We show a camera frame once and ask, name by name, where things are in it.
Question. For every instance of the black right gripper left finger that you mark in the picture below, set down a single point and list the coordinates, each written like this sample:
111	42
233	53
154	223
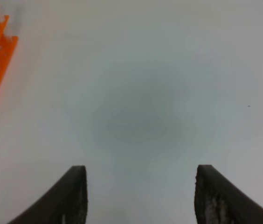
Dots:
66	202

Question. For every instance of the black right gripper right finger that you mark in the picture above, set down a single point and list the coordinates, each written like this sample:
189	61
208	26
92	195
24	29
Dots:
218	201

